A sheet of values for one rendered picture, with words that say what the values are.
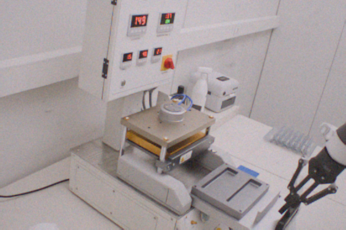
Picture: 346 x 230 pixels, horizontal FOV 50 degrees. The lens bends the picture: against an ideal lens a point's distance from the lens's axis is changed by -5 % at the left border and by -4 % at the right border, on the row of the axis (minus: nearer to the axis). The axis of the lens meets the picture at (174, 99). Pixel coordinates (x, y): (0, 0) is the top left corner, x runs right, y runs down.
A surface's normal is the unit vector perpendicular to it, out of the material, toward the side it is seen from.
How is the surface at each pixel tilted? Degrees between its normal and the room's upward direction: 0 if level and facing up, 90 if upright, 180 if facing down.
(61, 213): 0
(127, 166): 90
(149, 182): 90
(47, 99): 90
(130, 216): 90
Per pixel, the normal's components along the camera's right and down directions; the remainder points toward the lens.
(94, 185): -0.58, 0.21
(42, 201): 0.18, -0.91
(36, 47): 0.83, 0.34
